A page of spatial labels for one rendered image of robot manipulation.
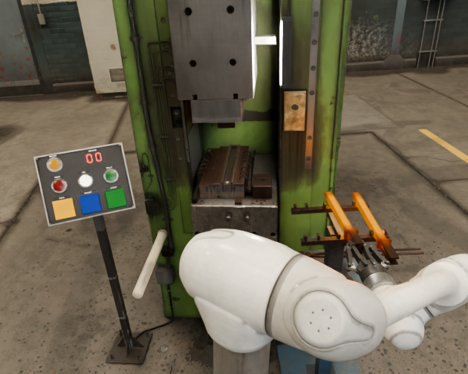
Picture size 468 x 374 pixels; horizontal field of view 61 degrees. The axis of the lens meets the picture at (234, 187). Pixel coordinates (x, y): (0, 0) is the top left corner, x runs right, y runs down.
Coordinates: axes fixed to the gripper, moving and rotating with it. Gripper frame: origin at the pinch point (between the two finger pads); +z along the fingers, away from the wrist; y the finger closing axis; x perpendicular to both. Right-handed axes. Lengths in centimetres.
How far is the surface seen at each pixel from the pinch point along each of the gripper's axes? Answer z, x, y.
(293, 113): 55, 28, -12
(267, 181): 49, -1, -24
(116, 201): 36, 1, -87
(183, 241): 65, -42, -66
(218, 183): 48, 0, -45
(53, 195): 33, 6, -110
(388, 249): -1.7, -3.0, 11.1
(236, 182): 47, 0, -37
